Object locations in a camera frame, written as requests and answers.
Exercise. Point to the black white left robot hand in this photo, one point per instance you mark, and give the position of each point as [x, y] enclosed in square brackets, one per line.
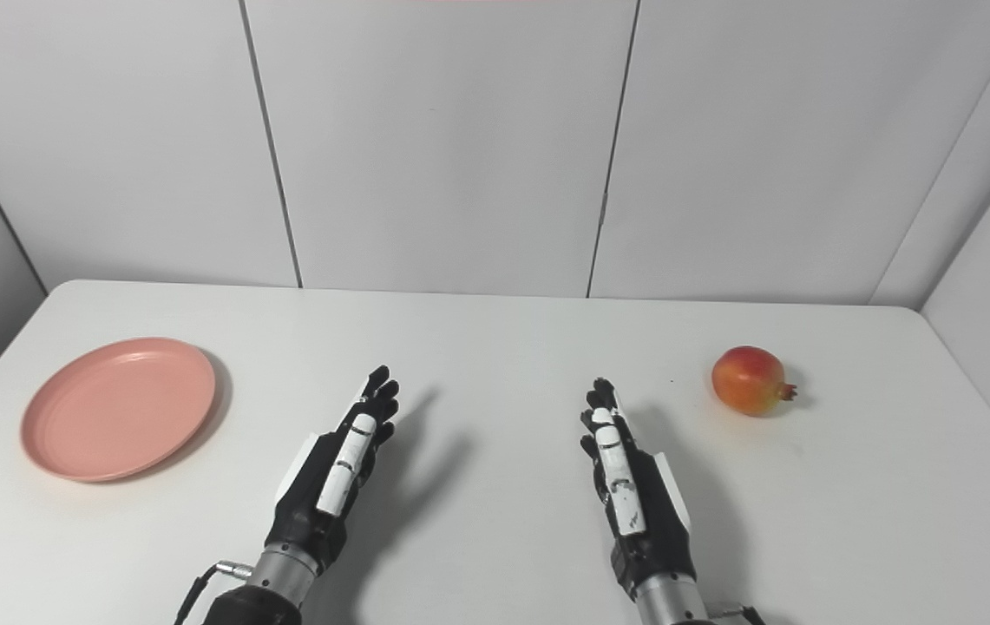
[308, 496]

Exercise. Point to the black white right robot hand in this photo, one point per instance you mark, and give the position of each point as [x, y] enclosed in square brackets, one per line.
[642, 508]

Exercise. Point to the red yellow pomegranate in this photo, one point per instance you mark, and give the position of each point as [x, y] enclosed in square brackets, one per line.
[746, 380]

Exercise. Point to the pink round plate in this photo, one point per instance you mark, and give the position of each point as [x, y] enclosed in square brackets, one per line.
[117, 408]

